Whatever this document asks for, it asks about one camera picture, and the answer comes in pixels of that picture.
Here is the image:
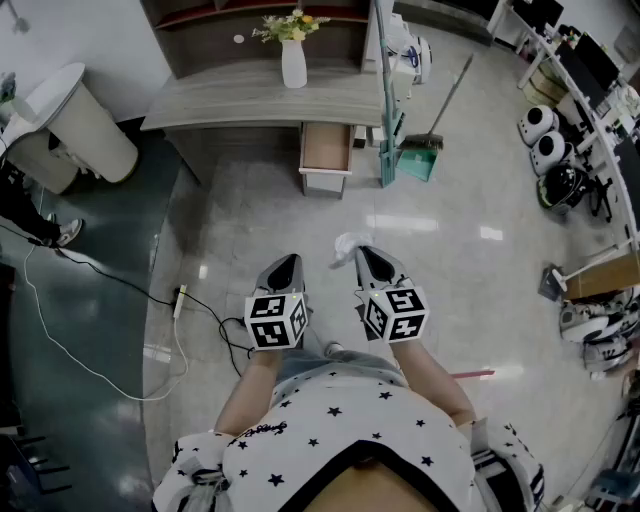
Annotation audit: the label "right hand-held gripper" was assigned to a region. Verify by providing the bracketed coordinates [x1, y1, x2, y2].
[354, 245, 431, 346]

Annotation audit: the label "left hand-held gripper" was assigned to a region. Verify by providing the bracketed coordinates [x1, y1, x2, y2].
[243, 253, 309, 352]

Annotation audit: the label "white paper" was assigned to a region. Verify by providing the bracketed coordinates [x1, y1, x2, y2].
[328, 231, 374, 270]

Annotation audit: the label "wooden drawer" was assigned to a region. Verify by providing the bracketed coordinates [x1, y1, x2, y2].
[298, 121, 354, 199]

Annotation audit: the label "person's right forearm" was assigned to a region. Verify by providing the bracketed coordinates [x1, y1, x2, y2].
[391, 341, 477, 427]

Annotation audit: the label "person's left forearm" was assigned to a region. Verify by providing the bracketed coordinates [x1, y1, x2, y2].
[213, 348, 282, 437]

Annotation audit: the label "person's blue jeans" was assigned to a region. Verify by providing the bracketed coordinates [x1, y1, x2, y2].
[271, 347, 404, 399]

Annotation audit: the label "green dustpan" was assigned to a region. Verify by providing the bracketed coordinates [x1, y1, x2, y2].
[396, 147, 442, 184]

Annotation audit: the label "green mop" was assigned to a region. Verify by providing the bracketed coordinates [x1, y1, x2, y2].
[373, 0, 407, 189]

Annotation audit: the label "white star printed shirt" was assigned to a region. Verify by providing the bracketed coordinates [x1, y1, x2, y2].
[151, 368, 547, 512]

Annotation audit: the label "white stand with dark base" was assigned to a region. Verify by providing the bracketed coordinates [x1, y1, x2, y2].
[538, 243, 632, 303]

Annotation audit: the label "grey wooden desk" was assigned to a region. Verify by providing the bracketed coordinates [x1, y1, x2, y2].
[140, 73, 384, 174]

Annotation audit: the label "black round robot shell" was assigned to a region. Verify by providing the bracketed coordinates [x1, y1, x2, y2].
[536, 164, 592, 216]

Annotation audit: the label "white round robot shell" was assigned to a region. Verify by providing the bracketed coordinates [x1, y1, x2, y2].
[516, 105, 561, 147]
[529, 130, 577, 177]

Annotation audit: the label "white ceramic vase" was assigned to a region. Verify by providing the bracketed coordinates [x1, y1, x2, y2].
[280, 39, 309, 90]

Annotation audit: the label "white standing fan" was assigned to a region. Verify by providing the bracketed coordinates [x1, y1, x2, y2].
[388, 13, 433, 86]

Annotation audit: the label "pile of white shoes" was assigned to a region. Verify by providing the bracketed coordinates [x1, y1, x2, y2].
[558, 287, 640, 374]

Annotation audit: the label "brown cardboard box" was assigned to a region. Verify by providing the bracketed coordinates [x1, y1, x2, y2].
[563, 251, 640, 302]

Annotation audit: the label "black office chair base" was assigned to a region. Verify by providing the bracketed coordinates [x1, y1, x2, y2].
[587, 175, 617, 224]

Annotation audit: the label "grey shelf unit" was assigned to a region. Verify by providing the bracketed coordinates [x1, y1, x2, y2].
[139, 0, 397, 79]

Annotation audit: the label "long white office desk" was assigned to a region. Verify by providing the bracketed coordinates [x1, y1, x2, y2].
[488, 0, 640, 251]

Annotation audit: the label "yellow and green flower bunch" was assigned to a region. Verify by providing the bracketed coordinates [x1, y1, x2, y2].
[251, 8, 332, 45]

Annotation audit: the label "black monitor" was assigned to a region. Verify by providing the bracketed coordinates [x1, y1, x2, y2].
[573, 31, 622, 92]

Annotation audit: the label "black chair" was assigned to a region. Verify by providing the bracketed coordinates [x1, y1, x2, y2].
[0, 432, 74, 504]

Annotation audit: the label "grey handled broom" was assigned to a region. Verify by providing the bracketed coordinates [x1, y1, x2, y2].
[398, 53, 475, 152]

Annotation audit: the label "black cable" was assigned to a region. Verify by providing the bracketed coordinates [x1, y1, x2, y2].
[0, 222, 259, 376]

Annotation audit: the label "white cable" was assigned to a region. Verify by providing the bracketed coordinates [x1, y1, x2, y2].
[23, 184, 190, 402]

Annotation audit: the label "tall white round pedestal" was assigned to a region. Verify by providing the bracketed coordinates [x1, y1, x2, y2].
[23, 62, 140, 184]
[0, 112, 81, 196]

